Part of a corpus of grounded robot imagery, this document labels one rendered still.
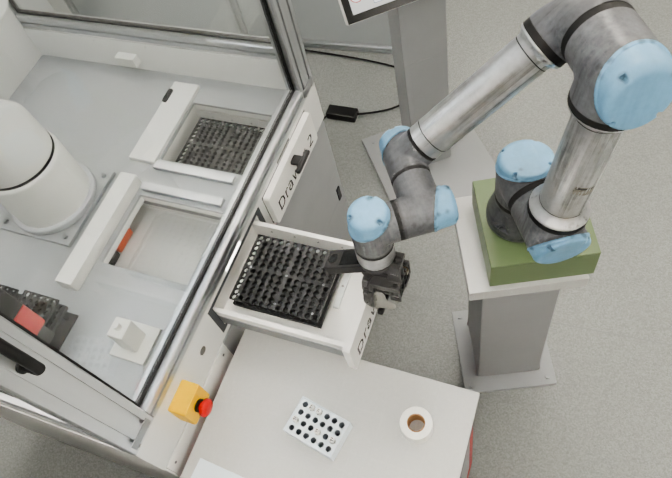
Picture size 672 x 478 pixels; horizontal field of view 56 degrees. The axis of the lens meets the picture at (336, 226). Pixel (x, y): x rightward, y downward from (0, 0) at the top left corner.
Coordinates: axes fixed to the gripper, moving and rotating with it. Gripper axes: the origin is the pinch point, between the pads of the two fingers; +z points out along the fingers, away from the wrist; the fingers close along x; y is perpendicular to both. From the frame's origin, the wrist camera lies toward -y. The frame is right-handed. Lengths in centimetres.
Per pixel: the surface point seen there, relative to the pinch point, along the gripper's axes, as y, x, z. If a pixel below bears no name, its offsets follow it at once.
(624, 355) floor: 64, 39, 90
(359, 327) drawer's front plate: -1.3, -8.2, -1.0
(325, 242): -17.0, 11.4, 2.5
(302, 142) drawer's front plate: -33, 38, 2
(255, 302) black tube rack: -28.0, -7.2, 3.7
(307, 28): -96, 161, 80
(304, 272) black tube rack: -18.4, 1.8, 0.8
